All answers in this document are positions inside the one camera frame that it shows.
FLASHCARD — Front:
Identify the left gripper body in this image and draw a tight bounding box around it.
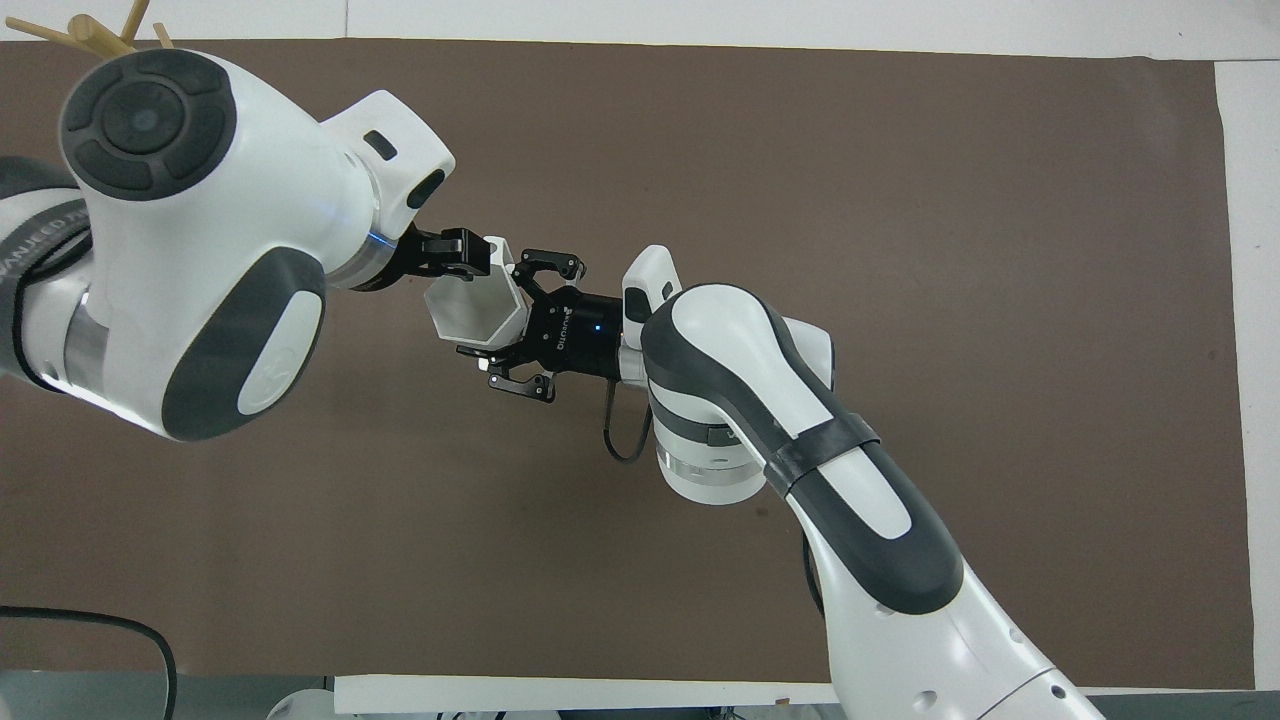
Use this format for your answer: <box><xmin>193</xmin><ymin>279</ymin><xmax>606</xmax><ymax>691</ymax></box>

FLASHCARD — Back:
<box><xmin>384</xmin><ymin>226</ymin><xmax>447</xmax><ymax>293</ymax></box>

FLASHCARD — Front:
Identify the white hexagonal cup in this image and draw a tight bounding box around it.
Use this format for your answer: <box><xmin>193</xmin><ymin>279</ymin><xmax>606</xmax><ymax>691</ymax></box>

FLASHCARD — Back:
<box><xmin>423</xmin><ymin>236</ymin><xmax>530</xmax><ymax>352</ymax></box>

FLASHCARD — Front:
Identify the wooden cup rack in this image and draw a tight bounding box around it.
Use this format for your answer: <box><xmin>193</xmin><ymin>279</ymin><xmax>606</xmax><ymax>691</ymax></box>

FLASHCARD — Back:
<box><xmin>30</xmin><ymin>0</ymin><xmax>177</xmax><ymax>58</ymax></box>

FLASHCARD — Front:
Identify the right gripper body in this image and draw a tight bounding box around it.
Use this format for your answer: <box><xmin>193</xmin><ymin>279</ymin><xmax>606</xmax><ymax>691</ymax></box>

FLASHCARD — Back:
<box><xmin>514</xmin><ymin>288</ymin><xmax>627</xmax><ymax>383</ymax></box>

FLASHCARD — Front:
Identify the black cable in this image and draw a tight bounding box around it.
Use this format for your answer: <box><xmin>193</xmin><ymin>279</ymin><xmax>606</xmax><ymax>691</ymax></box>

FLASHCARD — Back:
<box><xmin>602</xmin><ymin>379</ymin><xmax>654</xmax><ymax>464</ymax></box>
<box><xmin>0</xmin><ymin>604</ymin><xmax>179</xmax><ymax>720</ymax></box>

